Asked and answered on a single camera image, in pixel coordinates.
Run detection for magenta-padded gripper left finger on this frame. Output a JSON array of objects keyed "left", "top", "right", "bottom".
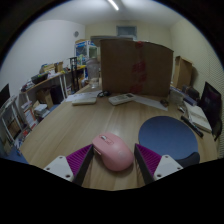
[{"left": 43, "top": 143, "right": 95, "bottom": 187}]

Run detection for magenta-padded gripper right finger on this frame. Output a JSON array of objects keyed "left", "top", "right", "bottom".
[{"left": 133, "top": 143, "right": 184, "bottom": 185}]

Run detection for pink computer mouse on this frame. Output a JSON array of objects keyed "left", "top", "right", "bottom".
[{"left": 91, "top": 132, "right": 135, "bottom": 172}]

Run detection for blue round mouse pad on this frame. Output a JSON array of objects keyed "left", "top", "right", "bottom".
[{"left": 138, "top": 115, "right": 201, "bottom": 168}]

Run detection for black marker pen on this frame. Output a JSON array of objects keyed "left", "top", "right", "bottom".
[{"left": 180, "top": 115, "right": 204, "bottom": 138}]

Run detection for white paper sheet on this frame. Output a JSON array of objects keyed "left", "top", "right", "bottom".
[
  {"left": 133, "top": 94, "right": 169, "bottom": 112},
  {"left": 65, "top": 90, "right": 101, "bottom": 103}
]

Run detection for white flat rectangular device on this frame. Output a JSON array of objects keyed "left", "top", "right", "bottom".
[{"left": 71, "top": 96, "right": 98, "bottom": 107}]

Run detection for white open book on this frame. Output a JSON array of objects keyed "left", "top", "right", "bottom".
[{"left": 183, "top": 101, "right": 213, "bottom": 134}]

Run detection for white remote control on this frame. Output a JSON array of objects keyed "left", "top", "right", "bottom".
[{"left": 108, "top": 92, "right": 137, "bottom": 107}]

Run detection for translucent plastic cup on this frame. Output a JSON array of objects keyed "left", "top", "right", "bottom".
[{"left": 169, "top": 89, "right": 184, "bottom": 107}]

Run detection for low white book shelf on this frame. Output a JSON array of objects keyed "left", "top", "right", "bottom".
[{"left": 0, "top": 96, "right": 39, "bottom": 154}]

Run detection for black waste bin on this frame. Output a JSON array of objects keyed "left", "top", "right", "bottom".
[{"left": 49, "top": 84, "right": 65, "bottom": 105}]

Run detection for small black device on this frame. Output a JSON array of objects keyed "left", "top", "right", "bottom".
[{"left": 97, "top": 90, "right": 112, "bottom": 98}]

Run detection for blue flat book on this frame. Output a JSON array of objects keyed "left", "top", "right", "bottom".
[{"left": 169, "top": 86, "right": 198, "bottom": 106}]

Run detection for black bag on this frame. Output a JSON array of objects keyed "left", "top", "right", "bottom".
[{"left": 181, "top": 84, "right": 201, "bottom": 101}]

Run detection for black office chair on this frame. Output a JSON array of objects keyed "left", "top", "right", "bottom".
[{"left": 197, "top": 81, "right": 224, "bottom": 141}]

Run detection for black tall stand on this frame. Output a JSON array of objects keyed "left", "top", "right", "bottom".
[{"left": 69, "top": 56, "right": 80, "bottom": 94}]

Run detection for clear plastic water jug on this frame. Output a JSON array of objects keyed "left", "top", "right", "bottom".
[{"left": 85, "top": 56, "right": 101, "bottom": 90}]

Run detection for tall open cardboard box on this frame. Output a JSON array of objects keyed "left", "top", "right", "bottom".
[{"left": 171, "top": 55, "right": 194, "bottom": 90}]

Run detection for large brown cardboard box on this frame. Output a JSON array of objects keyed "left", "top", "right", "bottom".
[{"left": 99, "top": 38, "right": 175, "bottom": 98}]

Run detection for black monitor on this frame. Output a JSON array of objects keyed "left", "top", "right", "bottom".
[{"left": 0, "top": 83, "right": 11, "bottom": 108}]

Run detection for shelf with colourful boxes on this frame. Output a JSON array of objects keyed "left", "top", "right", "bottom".
[{"left": 74, "top": 38, "right": 100, "bottom": 66}]

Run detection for grey door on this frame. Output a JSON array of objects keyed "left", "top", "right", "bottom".
[{"left": 116, "top": 25, "right": 138, "bottom": 40}]

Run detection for long ceiling light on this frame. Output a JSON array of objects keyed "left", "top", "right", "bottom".
[{"left": 107, "top": 0, "right": 120, "bottom": 12}]

